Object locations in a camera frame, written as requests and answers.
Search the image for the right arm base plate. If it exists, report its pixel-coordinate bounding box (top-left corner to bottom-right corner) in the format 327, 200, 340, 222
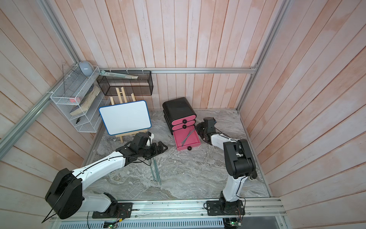
204, 199, 245, 216

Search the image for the green white ruler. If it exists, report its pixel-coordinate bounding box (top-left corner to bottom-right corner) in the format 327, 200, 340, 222
100, 71, 138, 79

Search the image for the green pencil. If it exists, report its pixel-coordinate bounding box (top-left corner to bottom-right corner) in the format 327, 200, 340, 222
152, 157, 161, 185
150, 165, 157, 182
154, 158, 163, 184
182, 128, 196, 144
181, 130, 195, 147

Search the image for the black drawer cabinet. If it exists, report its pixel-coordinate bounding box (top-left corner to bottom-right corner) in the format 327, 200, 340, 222
162, 97, 197, 135

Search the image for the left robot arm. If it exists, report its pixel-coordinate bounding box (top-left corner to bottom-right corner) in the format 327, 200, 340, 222
45, 141, 168, 219

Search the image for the black mesh wall basket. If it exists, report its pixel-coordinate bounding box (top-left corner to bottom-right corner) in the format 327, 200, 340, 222
97, 70, 153, 96

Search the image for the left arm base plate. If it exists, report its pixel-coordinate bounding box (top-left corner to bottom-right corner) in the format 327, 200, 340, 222
92, 202, 133, 219

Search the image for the white wire wall shelf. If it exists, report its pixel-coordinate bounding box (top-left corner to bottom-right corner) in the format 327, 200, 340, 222
51, 65, 108, 133

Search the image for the pink bottom drawer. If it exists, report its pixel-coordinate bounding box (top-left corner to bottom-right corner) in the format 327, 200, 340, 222
173, 126, 201, 151

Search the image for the aluminium mounting rail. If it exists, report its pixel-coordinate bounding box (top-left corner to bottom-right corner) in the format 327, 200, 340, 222
48, 198, 292, 229

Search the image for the white board blue frame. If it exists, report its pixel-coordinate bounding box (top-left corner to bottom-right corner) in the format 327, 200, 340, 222
99, 101, 152, 135

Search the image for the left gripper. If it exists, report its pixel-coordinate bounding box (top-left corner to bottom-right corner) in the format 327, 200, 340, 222
138, 141, 169, 160

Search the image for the book on shelf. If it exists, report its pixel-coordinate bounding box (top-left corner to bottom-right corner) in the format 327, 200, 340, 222
70, 85, 100, 116

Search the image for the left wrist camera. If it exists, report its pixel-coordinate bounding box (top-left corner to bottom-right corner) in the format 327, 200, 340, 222
131, 131, 154, 147

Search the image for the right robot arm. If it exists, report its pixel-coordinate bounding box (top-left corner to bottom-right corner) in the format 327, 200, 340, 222
195, 117, 257, 203

